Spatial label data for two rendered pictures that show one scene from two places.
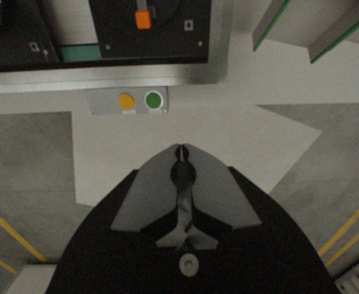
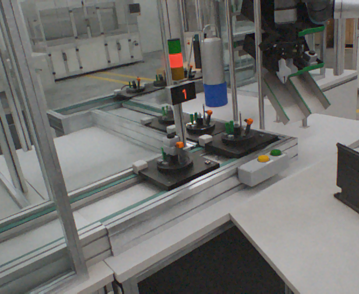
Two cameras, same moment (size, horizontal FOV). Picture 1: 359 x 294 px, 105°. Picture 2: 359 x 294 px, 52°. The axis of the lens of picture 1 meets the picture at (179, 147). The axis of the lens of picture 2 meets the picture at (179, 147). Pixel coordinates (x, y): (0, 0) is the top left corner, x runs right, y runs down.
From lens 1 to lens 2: 145 cm
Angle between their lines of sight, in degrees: 94
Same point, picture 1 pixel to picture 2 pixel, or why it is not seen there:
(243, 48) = not seen: hidden behind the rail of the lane
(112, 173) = (313, 237)
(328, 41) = (305, 108)
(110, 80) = (247, 158)
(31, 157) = not seen: outside the picture
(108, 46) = (238, 150)
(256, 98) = (328, 152)
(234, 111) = (329, 160)
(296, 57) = (318, 140)
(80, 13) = not seen: hidden behind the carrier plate
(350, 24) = (301, 102)
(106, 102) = (253, 164)
